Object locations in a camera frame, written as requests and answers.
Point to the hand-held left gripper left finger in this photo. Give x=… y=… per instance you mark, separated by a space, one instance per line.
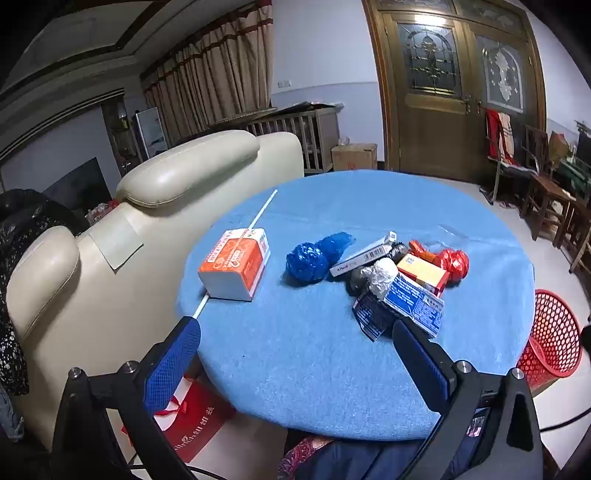
x=173 y=364

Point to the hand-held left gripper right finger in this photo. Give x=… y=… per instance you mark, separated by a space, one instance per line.
x=418 y=360

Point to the large blue toothpaste box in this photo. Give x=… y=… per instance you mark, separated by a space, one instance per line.
x=411 y=302

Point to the black printed packet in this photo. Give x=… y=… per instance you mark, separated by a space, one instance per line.
x=371 y=316

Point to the orange white medicine box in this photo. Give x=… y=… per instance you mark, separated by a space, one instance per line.
x=425 y=272

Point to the silvery white wad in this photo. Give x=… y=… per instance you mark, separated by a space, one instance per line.
x=383 y=277

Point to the black plastic bag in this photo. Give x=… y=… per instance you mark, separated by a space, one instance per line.
x=397 y=253

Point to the orange red wrapper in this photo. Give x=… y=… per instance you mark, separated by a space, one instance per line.
x=418 y=249

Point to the narrow toothpaste box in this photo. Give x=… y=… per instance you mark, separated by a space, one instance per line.
x=364 y=254

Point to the red plastic basket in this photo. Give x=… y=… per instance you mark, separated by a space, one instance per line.
x=554 y=332

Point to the blue plastic bag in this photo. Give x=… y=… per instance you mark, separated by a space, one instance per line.
x=337 y=244

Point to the blue foil wrapper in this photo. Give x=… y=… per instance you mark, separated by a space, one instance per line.
x=304 y=265

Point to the red gift bag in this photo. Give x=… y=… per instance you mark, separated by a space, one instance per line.
x=194 y=424

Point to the cream leather sofa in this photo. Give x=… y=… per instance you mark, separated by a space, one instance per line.
x=92 y=300

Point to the orange white tissue pack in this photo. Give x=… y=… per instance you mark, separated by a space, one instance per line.
x=231 y=267

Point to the blue tablecloth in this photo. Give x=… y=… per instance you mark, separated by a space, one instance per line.
x=300 y=350

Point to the red floral cloth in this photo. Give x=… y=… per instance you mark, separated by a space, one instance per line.
x=300 y=457

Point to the thin white stick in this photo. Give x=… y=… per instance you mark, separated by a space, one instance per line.
x=263 y=207

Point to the dark television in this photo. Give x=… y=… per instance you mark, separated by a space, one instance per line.
x=76 y=184

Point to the cardboard box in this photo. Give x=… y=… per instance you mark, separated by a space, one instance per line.
x=353 y=158

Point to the dark wooden stool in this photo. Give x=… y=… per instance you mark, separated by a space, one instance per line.
x=575 y=217

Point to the wooden double door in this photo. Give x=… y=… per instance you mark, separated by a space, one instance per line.
x=429 y=129

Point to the white standing appliance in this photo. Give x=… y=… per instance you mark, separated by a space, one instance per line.
x=152 y=134

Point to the dark wooden display cabinet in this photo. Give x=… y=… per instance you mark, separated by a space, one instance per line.
x=122 y=134

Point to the red striped cloth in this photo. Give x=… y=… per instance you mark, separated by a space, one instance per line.
x=496 y=134

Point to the wooden chair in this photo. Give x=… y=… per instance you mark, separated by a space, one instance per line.
x=535 y=147

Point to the wooden crib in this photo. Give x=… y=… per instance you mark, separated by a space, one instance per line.
x=314 y=134

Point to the dark monitor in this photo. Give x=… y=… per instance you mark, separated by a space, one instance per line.
x=584 y=143

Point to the brown curtains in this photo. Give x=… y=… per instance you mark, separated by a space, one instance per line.
x=207 y=78

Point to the metal frame chair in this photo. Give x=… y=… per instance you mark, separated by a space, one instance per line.
x=508 y=170

